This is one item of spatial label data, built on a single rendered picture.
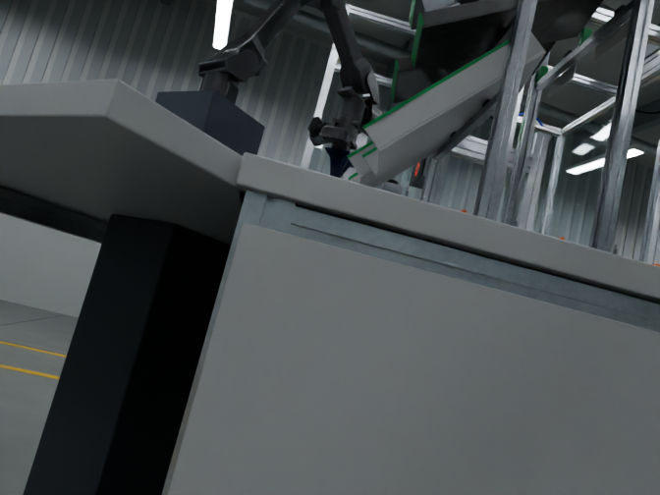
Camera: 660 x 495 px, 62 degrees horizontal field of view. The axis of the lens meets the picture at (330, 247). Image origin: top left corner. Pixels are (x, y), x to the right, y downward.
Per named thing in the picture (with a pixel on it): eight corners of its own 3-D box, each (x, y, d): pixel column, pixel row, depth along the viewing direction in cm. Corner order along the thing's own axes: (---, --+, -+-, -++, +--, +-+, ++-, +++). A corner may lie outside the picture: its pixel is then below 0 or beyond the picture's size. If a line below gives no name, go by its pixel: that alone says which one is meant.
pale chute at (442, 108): (379, 151, 78) (362, 126, 78) (376, 178, 91) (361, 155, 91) (546, 51, 79) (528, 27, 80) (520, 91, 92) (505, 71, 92)
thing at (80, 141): (-219, 114, 74) (-210, 94, 75) (220, 264, 149) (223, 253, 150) (105, 116, 37) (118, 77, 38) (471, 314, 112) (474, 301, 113)
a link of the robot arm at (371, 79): (369, 70, 126) (396, 94, 135) (342, 74, 132) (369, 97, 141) (357, 115, 125) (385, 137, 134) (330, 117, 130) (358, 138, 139)
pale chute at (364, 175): (360, 177, 92) (347, 155, 93) (360, 197, 105) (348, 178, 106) (502, 92, 94) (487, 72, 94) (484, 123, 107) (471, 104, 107)
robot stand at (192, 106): (124, 198, 94) (157, 90, 97) (182, 222, 106) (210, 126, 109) (181, 205, 87) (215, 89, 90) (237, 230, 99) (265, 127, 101)
